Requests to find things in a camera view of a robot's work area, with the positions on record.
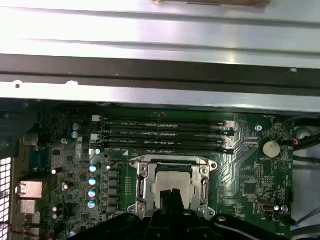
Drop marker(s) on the metal socket cover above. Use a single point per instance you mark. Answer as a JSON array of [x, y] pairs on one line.
[[149, 172]]

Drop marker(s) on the round coin cell battery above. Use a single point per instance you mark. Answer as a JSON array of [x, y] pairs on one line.
[[271, 148]]

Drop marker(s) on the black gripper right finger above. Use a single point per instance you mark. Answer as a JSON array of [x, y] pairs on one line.
[[178, 200]]

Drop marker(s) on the green motherboard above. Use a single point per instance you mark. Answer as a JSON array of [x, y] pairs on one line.
[[250, 155]]

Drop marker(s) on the silver metal port housing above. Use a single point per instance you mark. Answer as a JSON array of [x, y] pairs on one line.
[[30, 208], [31, 189]]

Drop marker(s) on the blue port connector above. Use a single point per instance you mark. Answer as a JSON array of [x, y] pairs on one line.
[[40, 160]]

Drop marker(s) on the black USB port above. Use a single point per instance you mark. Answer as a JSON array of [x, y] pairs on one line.
[[266, 207]]

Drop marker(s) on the black PC case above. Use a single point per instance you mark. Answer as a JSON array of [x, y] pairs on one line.
[[160, 66]]

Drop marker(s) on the silver square CPU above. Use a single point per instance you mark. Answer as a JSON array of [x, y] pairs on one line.
[[175, 178]]

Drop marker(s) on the CPU socket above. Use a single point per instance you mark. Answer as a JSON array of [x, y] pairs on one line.
[[172, 167]]

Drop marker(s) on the RAM slot white latches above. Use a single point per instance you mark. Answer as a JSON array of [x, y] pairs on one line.
[[150, 142], [150, 124]]

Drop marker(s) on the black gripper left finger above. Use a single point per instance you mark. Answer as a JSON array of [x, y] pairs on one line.
[[166, 200]]

